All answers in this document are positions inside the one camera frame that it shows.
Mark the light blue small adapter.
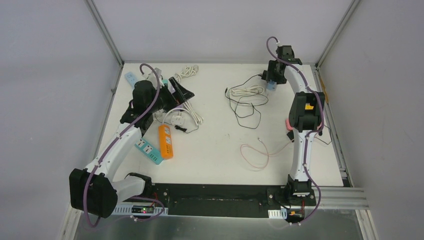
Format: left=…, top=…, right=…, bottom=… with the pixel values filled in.
left=266, top=80, right=277, bottom=94

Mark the white orange strip cord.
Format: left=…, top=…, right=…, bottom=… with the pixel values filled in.
left=162, top=99, right=205, bottom=127

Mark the pink plug adapter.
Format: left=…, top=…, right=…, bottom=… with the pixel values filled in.
left=285, top=118, right=293, bottom=131

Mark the orange power strip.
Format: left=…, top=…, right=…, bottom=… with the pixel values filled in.
left=158, top=124, right=174, bottom=160

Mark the black thin cable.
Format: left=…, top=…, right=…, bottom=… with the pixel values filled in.
left=224, top=73, right=270, bottom=130

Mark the black multi-port charger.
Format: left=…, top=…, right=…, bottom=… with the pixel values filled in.
left=261, top=70, right=269, bottom=82

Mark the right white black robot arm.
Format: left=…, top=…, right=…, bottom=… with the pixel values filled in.
left=265, top=36, right=326, bottom=227

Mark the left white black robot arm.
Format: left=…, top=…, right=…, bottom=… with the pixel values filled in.
left=69, top=63, right=195, bottom=228

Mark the white round socket adapter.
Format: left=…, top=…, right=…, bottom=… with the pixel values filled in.
left=170, top=112, right=186, bottom=127

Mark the light blue power strip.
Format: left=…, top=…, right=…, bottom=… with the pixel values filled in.
left=124, top=72, right=138, bottom=89

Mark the teal power strip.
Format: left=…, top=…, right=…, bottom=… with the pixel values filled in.
left=134, top=138, right=164, bottom=165

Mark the black power adapter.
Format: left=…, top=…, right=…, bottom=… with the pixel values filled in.
left=286, top=130, right=295, bottom=142

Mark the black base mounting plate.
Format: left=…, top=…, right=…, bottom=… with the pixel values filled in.
left=132, top=183, right=318, bottom=218

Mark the white coiled cord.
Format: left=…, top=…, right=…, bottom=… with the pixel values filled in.
left=174, top=64, right=200, bottom=84

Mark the pink thin charging cable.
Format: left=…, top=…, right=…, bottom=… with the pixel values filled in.
left=240, top=137, right=296, bottom=172

